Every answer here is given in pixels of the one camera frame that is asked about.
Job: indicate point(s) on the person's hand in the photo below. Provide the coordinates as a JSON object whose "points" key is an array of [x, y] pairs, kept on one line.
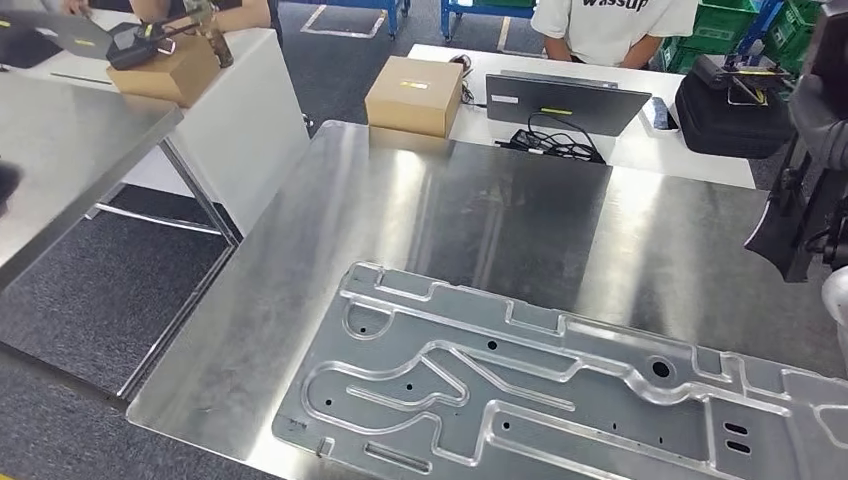
{"points": [[76, 6]]}

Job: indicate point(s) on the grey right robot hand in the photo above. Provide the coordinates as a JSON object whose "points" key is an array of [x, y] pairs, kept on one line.
{"points": [[825, 132]]}

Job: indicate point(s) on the black plastic plate bracket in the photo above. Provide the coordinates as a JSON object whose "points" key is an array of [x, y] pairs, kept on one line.
{"points": [[788, 245]]}

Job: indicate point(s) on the person's forearm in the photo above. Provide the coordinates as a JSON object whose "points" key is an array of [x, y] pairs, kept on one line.
{"points": [[560, 50], [641, 56]]}

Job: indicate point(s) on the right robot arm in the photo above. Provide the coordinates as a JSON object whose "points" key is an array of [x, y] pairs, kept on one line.
{"points": [[836, 311]]}

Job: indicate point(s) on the blue metal shelf rack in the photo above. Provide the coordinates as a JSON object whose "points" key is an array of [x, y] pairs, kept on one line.
{"points": [[397, 10], [490, 10]]}

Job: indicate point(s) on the stainless steel workbench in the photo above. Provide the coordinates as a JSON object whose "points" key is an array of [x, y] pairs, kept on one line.
{"points": [[464, 199]]}

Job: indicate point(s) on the black flat case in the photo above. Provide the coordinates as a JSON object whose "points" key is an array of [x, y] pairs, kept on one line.
{"points": [[26, 53]]}

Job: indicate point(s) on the black handheld device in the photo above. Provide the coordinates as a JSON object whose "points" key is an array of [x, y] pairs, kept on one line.
{"points": [[136, 46]]}

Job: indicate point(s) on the black carry bag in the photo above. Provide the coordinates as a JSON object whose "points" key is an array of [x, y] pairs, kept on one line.
{"points": [[722, 126]]}

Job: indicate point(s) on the cardboard box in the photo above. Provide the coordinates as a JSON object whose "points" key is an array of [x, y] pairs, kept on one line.
{"points": [[166, 76], [414, 99]]}

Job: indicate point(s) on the person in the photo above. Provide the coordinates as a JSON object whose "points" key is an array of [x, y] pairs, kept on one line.
{"points": [[199, 10], [609, 26]]}

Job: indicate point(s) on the stainless steel table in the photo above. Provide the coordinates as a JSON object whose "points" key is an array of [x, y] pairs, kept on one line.
{"points": [[79, 146]]}

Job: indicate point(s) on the brown cylindrical bottle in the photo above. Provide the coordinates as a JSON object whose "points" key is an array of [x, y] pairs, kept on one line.
{"points": [[220, 46]]}

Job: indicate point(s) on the white table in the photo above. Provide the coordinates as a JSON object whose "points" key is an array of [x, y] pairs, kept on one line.
{"points": [[252, 132], [662, 166]]}

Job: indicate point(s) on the smartphone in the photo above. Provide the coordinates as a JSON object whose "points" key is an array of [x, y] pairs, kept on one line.
{"points": [[659, 114]]}

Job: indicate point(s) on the dark grey laptop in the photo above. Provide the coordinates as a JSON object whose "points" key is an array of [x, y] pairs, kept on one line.
{"points": [[596, 99]]}

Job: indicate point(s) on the stamped sheet metal panel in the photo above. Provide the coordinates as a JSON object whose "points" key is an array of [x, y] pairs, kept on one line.
{"points": [[596, 411]]}

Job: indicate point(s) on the blue metal rack post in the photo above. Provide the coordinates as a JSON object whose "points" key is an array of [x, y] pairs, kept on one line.
{"points": [[755, 30]]}

